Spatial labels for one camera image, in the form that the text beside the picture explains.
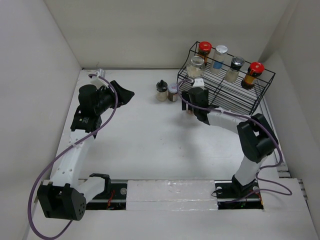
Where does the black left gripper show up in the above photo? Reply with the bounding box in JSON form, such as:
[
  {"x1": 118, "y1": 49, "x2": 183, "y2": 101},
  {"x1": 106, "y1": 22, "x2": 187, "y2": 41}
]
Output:
[{"x1": 94, "y1": 81, "x2": 134, "y2": 115}]

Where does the wide clear glass jar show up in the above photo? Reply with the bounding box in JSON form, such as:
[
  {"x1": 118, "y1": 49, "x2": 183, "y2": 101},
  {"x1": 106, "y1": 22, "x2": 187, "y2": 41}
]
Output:
[{"x1": 186, "y1": 55, "x2": 206, "y2": 79}]

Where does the black collar pepper shaker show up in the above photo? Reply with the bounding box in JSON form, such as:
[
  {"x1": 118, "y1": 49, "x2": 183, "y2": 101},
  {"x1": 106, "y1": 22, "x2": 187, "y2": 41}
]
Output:
[{"x1": 224, "y1": 56, "x2": 245, "y2": 83}]

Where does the red lid chili jar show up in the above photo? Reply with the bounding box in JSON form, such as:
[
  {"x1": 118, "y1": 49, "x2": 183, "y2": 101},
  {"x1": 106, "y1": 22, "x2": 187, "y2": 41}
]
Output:
[
  {"x1": 197, "y1": 41, "x2": 212, "y2": 65},
  {"x1": 241, "y1": 61, "x2": 265, "y2": 90}
]

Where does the silver lid blue label shaker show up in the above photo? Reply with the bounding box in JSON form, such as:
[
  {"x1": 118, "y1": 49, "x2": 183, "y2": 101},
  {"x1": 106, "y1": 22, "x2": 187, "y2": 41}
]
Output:
[{"x1": 210, "y1": 45, "x2": 228, "y2": 74}]

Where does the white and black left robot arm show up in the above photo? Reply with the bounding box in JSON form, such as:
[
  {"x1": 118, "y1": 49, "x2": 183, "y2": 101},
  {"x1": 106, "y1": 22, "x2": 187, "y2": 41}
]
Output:
[{"x1": 37, "y1": 80, "x2": 135, "y2": 221}]

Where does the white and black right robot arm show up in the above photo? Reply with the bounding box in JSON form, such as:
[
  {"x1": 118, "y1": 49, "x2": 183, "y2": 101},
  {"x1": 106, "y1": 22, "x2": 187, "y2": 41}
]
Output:
[{"x1": 179, "y1": 86, "x2": 280, "y2": 203}]

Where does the white lid dark spice jar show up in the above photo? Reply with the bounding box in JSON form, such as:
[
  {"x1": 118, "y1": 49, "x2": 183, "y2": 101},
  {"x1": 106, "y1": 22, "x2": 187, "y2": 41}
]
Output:
[{"x1": 167, "y1": 83, "x2": 179, "y2": 102}]

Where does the black knob grinder jar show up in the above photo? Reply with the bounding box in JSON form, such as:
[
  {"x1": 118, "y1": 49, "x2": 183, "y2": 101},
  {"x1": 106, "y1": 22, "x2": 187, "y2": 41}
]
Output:
[{"x1": 156, "y1": 79, "x2": 168, "y2": 102}]

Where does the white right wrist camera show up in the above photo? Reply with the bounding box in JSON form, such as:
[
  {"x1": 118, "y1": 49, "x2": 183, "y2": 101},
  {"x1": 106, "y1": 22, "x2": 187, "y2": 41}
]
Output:
[{"x1": 192, "y1": 78, "x2": 205, "y2": 89}]

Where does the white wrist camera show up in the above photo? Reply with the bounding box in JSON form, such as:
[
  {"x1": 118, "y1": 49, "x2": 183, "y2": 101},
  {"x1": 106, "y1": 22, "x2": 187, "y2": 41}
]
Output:
[
  {"x1": 88, "y1": 68, "x2": 106, "y2": 88},
  {"x1": 192, "y1": 78, "x2": 205, "y2": 89}
]

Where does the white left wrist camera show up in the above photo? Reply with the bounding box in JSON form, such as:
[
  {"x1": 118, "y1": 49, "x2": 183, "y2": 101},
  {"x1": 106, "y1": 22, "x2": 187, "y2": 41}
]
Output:
[{"x1": 88, "y1": 68, "x2": 106, "y2": 88}]

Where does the black wire rack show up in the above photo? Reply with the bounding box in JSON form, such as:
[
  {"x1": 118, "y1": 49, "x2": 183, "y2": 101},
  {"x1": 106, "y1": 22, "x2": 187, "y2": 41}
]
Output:
[{"x1": 176, "y1": 41, "x2": 276, "y2": 116}]

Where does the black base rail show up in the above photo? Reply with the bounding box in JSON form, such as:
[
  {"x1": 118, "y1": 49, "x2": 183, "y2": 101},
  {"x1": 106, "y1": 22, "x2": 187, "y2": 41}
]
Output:
[{"x1": 86, "y1": 179, "x2": 264, "y2": 211}]

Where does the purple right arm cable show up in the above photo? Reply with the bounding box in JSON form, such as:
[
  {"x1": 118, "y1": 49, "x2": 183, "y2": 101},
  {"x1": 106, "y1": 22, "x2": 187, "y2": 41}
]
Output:
[{"x1": 176, "y1": 78, "x2": 293, "y2": 203}]

